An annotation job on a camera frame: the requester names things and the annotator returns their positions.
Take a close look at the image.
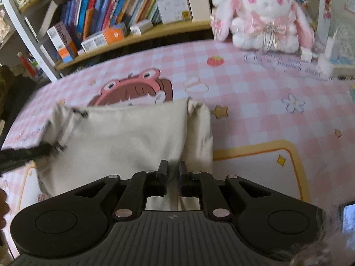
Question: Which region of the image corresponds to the tall white orange box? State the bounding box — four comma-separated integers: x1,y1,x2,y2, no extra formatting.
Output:
47,22,78,64

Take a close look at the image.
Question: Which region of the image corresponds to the black digital piano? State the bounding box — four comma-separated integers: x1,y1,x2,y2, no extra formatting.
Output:
0,66,38,150

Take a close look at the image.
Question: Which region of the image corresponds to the person's left hand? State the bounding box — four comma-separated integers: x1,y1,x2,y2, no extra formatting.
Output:
0,190,10,229

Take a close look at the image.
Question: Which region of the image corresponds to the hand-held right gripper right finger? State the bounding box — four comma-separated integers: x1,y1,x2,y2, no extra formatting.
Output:
177,160,274,220

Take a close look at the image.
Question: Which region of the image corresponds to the white labelled box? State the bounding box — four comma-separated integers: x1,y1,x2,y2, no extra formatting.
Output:
157,0,192,25

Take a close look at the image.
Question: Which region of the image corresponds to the white charger adapter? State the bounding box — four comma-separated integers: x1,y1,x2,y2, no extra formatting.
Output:
324,36,338,62

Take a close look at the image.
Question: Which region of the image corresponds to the beige t-shirt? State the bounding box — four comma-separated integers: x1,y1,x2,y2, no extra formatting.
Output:
36,97,214,211

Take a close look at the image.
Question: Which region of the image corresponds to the white power strip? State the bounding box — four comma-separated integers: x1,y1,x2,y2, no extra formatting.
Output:
318,54,355,78

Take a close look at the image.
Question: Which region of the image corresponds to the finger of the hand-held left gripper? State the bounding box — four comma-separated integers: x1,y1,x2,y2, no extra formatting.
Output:
0,141,53,177

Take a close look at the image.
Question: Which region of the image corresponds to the olive green cloth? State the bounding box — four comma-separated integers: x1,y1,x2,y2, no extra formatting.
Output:
0,65,14,100

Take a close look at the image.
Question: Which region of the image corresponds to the flat white orange box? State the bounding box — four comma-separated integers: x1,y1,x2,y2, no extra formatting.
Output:
80,23,128,53

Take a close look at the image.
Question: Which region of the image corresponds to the black smartphone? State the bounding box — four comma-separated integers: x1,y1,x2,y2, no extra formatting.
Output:
340,203,355,235

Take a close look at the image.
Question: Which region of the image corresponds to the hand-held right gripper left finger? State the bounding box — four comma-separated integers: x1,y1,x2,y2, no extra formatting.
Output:
74,160,169,221

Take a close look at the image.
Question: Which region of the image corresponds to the small white device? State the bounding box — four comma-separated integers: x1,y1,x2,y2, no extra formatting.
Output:
130,19,154,36

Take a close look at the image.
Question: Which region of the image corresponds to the white wooden bookshelf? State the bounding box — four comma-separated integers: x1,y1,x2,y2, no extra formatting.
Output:
0,0,219,82

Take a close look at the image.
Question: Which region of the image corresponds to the fluffy grey sleeve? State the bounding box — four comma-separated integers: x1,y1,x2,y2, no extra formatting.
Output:
266,208,355,266

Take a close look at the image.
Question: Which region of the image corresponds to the small white plug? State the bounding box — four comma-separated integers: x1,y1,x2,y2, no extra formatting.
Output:
300,47,313,63

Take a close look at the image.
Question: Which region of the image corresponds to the white pink plush bunny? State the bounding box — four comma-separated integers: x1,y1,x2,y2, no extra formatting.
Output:
209,0,316,53

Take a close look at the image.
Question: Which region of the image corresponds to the cream pen holder box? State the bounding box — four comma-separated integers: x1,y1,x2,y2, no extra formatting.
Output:
189,0,211,23

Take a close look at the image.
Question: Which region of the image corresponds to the row of colourful books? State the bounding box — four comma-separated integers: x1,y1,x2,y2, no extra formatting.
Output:
59,0,219,42

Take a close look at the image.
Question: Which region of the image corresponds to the red white figurine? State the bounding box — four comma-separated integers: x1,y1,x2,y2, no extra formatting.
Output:
17,51,38,79

